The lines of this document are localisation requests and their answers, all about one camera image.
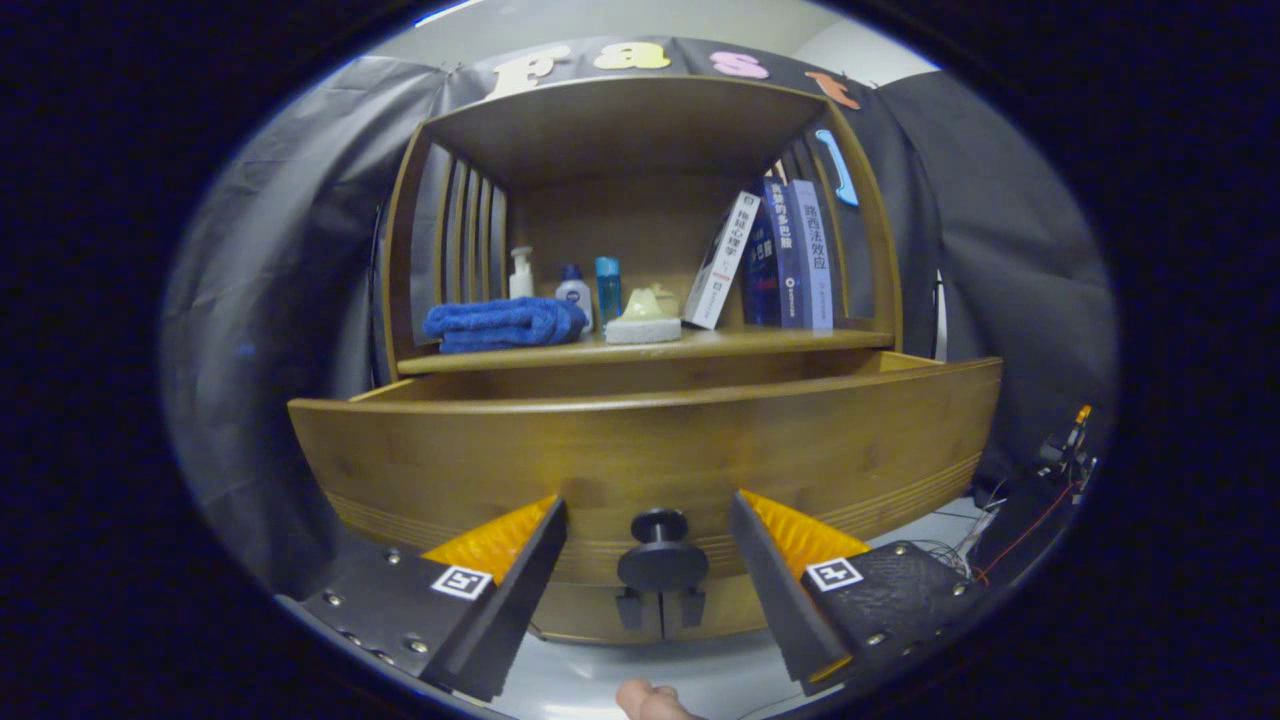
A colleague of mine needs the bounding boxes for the light blue book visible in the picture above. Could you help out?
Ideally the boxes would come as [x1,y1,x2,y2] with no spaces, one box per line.
[790,179,835,332]

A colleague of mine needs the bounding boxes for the wooden cabinet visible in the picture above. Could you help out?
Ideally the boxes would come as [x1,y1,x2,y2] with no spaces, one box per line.
[378,75,904,646]

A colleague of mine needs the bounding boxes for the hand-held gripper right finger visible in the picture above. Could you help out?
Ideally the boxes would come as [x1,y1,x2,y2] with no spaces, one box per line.
[729,489,993,698]

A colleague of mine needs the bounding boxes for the wooden countertop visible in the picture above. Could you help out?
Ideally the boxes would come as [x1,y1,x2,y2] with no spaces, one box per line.
[397,325,894,376]

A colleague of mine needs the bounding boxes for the white book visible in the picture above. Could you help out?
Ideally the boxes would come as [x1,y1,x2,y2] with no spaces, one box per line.
[683,191,763,331]

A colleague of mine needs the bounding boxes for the wooden cabinet door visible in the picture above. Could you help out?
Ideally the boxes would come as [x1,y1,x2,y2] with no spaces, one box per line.
[530,582,661,643]
[660,575,776,641]

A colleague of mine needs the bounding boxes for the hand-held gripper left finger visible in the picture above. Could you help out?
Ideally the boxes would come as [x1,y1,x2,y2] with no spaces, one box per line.
[275,494,569,703]

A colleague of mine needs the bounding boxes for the white bottle with blue cap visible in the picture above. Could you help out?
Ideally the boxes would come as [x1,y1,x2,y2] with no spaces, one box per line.
[555,264,594,334]

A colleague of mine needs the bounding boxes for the black device with orange tip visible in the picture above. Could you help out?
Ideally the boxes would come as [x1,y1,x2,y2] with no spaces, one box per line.
[1035,404,1099,481]

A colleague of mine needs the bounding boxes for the dark blue book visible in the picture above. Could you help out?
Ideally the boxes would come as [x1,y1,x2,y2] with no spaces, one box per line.
[742,176,801,329]

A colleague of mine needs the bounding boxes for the blue folded towel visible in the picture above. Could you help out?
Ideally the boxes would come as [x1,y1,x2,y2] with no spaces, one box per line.
[422,296,589,354]

